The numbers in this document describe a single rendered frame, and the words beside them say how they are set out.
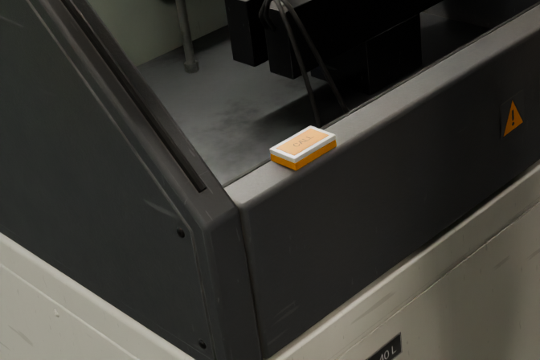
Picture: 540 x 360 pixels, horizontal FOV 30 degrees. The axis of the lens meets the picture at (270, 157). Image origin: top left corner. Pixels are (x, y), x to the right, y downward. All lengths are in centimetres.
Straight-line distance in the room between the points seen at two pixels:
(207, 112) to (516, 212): 38
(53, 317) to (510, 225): 51
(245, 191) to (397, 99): 19
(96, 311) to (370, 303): 27
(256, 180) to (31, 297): 41
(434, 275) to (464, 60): 22
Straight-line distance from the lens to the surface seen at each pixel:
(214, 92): 127
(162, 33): 140
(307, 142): 85
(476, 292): 112
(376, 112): 91
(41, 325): 117
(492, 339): 119
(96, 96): 82
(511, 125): 107
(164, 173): 79
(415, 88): 95
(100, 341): 105
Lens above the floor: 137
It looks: 29 degrees down
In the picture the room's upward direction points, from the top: 8 degrees counter-clockwise
